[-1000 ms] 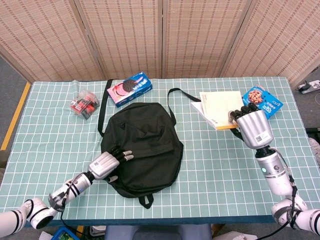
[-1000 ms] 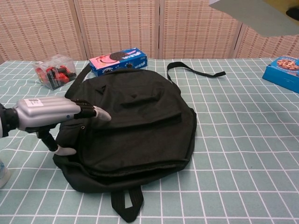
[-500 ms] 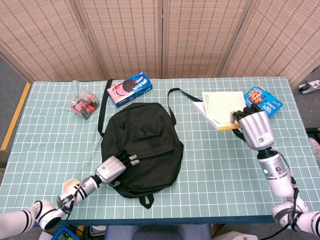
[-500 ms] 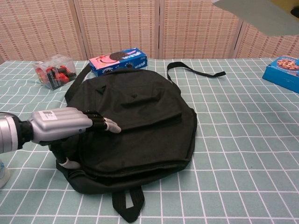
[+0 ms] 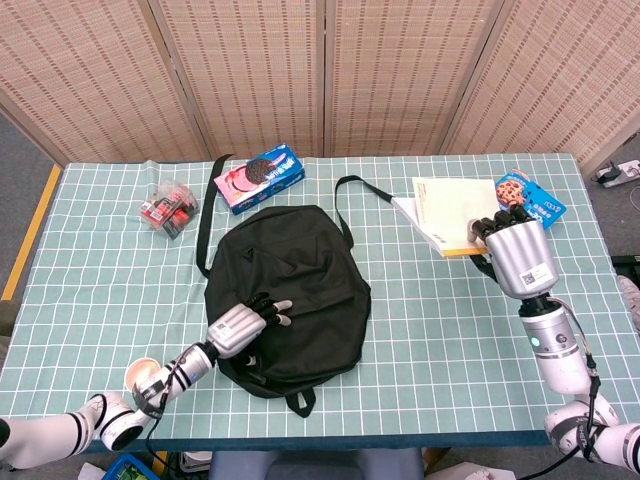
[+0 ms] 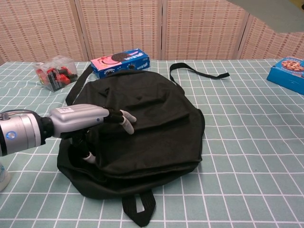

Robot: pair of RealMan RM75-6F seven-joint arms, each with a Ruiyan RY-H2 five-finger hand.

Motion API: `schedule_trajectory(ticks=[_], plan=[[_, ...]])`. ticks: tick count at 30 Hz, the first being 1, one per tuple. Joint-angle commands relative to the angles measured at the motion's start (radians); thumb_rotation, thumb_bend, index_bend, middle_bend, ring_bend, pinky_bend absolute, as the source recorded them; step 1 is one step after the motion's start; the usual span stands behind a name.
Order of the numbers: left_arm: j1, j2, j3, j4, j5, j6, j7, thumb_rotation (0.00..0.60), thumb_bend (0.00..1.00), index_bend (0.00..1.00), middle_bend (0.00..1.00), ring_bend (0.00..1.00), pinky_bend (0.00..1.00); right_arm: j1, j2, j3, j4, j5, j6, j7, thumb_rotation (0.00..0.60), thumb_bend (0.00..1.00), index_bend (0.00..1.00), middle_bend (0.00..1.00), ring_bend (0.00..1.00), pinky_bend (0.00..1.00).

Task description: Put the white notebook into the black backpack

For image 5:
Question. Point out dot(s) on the green checkered tablecloth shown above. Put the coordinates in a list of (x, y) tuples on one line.
[(450, 350)]

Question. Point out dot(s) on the white power strip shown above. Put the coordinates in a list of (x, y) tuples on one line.
[(622, 172)]

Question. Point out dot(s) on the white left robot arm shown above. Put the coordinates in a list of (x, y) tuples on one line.
[(65, 425)]

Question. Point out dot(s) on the grey-blue chair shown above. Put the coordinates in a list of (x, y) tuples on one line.
[(315, 465)]

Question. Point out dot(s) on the blue plastic crate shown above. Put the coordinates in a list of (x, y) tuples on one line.
[(127, 470)]

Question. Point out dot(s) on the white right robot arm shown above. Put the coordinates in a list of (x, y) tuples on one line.
[(560, 360)]

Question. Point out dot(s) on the blue chocolate chip cookie box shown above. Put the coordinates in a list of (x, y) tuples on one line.
[(542, 202)]

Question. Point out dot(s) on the clear box of red-black items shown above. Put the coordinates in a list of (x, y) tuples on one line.
[(167, 210)]

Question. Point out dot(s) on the blue pink sandwich cookie box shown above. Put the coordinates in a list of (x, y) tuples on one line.
[(260, 177)]

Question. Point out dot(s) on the woven bamboo folding screen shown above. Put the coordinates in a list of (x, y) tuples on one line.
[(400, 75)]

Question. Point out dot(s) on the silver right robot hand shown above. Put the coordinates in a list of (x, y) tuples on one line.
[(520, 255)]

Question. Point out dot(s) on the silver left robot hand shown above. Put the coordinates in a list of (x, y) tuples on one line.
[(235, 330)]

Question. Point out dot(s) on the book with yellow spine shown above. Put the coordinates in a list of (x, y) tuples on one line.
[(450, 215)]

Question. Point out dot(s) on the black fabric backpack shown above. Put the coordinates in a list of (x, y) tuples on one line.
[(300, 260)]

